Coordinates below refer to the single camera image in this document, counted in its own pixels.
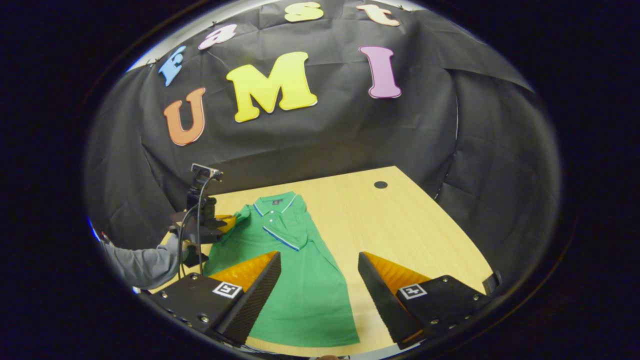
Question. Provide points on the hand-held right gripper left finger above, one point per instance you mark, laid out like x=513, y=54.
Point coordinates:
x=255, y=295

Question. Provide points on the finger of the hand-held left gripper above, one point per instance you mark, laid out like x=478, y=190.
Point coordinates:
x=227, y=222

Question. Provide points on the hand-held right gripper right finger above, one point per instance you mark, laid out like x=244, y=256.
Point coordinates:
x=382, y=300

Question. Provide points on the green T-shirt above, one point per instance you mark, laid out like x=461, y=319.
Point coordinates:
x=300, y=280

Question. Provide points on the black backdrop cloth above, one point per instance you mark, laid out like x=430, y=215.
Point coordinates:
x=325, y=140

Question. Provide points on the dark grey bracket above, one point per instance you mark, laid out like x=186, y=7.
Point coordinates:
x=491, y=284

